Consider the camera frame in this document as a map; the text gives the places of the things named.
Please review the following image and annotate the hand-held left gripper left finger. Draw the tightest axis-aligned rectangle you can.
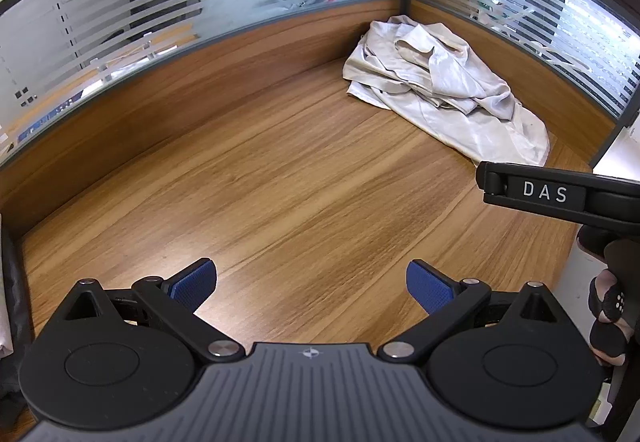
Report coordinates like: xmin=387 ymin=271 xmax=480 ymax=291
xmin=47 ymin=258 xmax=247 ymax=364

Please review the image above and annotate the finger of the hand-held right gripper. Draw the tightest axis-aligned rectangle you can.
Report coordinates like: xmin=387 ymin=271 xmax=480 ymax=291
xmin=476 ymin=162 xmax=509 ymax=206

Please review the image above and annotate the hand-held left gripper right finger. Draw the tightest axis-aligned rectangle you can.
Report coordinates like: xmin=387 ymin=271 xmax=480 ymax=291
xmin=376 ymin=260 xmax=576 ymax=365

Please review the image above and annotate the white satin garment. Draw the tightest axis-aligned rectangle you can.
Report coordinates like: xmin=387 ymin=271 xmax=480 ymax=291
xmin=344 ymin=17 xmax=552 ymax=168

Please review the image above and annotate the stack of folded clothes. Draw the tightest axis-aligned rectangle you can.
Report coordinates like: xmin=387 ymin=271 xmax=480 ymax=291
xmin=0 ymin=214 xmax=16 ymax=358

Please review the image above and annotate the person's right hand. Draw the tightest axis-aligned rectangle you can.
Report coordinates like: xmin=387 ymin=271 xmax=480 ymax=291
xmin=589 ymin=239 xmax=640 ymax=368

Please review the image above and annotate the striped frosted glass partition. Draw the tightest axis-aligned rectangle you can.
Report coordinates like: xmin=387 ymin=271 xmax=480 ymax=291
xmin=0 ymin=0 xmax=418 ymax=243
xmin=410 ymin=0 xmax=640 ymax=168

